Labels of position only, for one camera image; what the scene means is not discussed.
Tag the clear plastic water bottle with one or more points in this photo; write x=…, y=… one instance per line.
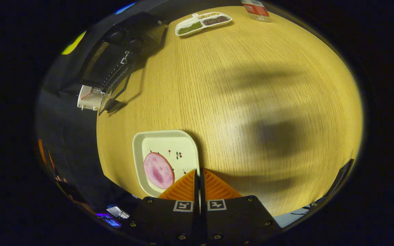
x=257, y=10

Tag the pink ham slice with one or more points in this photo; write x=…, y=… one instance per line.
x=158, y=171

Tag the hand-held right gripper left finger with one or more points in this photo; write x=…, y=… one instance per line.
x=169, y=222

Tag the small glowing blue device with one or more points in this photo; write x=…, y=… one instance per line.
x=109, y=221

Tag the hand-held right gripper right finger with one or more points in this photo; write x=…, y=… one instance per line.
x=234, y=222

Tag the white divided dish of beans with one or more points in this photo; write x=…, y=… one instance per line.
x=200, y=24

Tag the black electric oven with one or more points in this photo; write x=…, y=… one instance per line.
x=115, y=58

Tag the white toaster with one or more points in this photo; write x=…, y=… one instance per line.
x=89, y=102

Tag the small silver object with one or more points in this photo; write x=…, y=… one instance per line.
x=119, y=212

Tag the cream square plate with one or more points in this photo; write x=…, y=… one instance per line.
x=169, y=143

